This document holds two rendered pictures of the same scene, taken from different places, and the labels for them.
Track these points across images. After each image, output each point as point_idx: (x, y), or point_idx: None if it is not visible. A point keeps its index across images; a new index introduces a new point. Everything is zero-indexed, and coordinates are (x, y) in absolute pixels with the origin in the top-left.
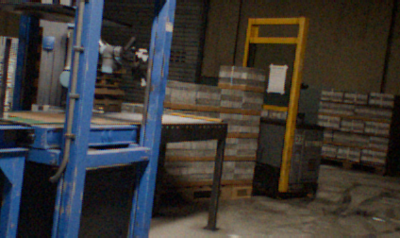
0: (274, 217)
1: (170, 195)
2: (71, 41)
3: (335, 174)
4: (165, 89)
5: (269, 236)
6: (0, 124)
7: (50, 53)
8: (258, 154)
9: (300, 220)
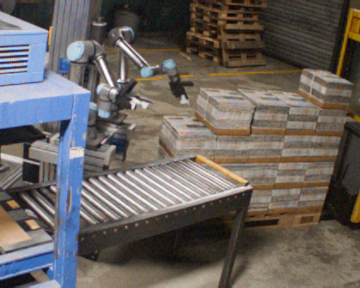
0: (316, 271)
1: (217, 219)
2: (71, 75)
3: None
4: (78, 222)
5: None
6: None
7: (65, 75)
8: (343, 168)
9: (345, 279)
